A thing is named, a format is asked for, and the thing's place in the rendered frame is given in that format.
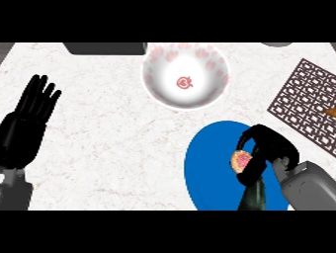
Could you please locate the dark green bottle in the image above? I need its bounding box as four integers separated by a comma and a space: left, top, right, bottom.
237, 177, 268, 211

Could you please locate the dark grey flat appliance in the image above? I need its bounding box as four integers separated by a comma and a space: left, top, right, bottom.
61, 42, 150, 56

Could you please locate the grey rounded object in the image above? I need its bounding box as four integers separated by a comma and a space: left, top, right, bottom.
261, 42, 294, 48

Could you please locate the dark lattice placemat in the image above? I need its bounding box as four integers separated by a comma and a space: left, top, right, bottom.
267, 58, 336, 171

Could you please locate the white bowl with pink pattern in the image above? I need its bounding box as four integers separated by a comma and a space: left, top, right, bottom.
141, 42, 233, 112

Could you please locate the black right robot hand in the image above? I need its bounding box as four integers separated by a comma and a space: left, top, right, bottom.
236, 124, 302, 188

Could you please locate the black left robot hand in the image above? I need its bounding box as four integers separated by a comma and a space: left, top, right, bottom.
0, 74, 63, 171

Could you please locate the blue plate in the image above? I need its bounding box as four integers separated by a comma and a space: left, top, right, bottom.
183, 120, 291, 211

